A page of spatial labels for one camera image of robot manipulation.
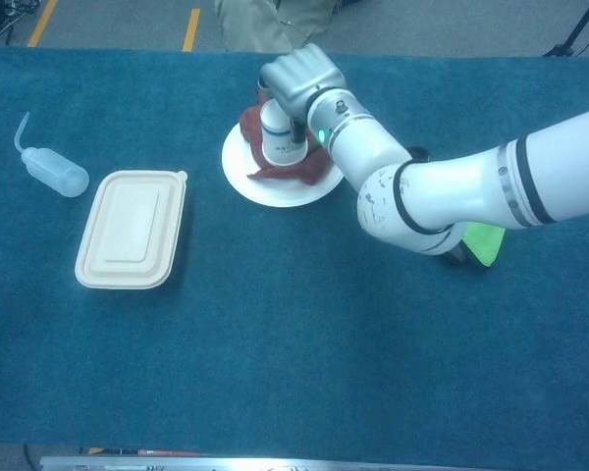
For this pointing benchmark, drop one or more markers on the translucent squeeze bottle bent spout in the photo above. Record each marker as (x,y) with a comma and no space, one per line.
(59,174)

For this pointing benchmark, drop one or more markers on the beige lidded food container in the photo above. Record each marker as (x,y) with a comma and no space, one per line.
(127,230)

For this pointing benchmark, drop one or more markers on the brown cloth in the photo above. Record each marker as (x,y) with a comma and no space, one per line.
(299,174)

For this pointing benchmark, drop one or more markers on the black tripod stand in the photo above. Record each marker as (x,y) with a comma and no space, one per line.
(576,29)

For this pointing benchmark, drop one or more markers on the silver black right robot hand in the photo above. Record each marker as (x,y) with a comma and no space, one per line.
(304,73)

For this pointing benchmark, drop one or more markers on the white round plate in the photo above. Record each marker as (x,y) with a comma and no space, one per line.
(275,193)

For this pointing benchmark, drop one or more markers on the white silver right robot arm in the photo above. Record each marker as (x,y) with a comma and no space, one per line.
(471,186)

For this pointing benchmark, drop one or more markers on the person in khaki trousers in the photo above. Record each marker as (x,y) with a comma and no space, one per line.
(255,29)

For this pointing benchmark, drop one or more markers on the aluminium rail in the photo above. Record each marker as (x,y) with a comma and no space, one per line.
(226,463)

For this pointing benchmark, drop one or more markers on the white paper cup blue band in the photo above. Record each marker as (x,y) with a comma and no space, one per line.
(275,147)

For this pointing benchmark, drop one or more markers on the blue carpet table cover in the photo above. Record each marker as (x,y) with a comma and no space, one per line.
(275,343)

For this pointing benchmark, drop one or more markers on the yellow floor tape strip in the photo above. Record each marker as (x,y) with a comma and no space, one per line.
(41,24)

